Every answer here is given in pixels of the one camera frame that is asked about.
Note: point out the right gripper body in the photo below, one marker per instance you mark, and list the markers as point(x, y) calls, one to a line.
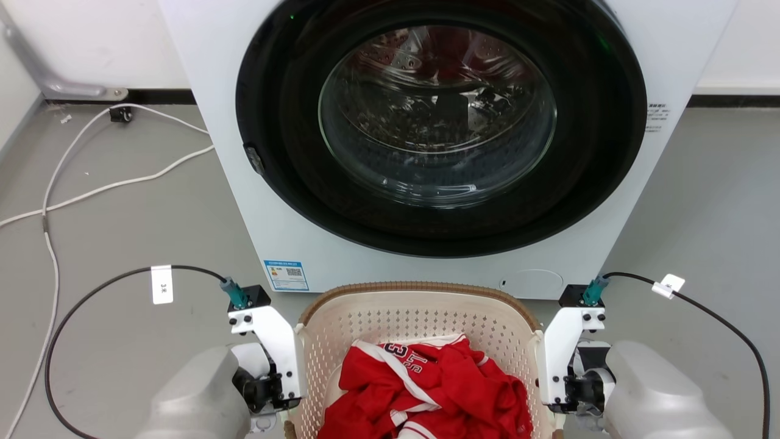
point(579, 384)

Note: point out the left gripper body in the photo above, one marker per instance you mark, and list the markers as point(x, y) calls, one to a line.
point(262, 387)

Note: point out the cream perforated laundry basket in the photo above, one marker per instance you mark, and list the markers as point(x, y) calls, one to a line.
point(420, 317)

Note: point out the round white drain cover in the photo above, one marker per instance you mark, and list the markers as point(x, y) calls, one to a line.
point(531, 283)

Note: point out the blue energy label sticker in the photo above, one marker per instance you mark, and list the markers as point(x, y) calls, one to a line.
point(286, 275)

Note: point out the red white sports jersey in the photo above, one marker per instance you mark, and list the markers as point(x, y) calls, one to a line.
point(451, 384)

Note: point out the white front-load washing machine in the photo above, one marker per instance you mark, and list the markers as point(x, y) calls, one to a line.
point(304, 244)

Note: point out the black round washer door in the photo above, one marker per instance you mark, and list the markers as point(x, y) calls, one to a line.
point(292, 122)

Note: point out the small printed text sticker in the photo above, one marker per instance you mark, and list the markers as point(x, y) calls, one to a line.
point(656, 117)

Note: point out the small black floor plug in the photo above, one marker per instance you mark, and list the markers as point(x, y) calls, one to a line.
point(120, 114)

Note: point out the dark red garment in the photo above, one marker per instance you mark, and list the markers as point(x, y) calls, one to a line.
point(481, 52)

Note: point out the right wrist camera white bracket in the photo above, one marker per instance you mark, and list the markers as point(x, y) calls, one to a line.
point(557, 347)

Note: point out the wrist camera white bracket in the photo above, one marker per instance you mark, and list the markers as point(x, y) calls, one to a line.
point(557, 347)
point(274, 335)

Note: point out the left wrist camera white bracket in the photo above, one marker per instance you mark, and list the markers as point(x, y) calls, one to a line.
point(274, 335)

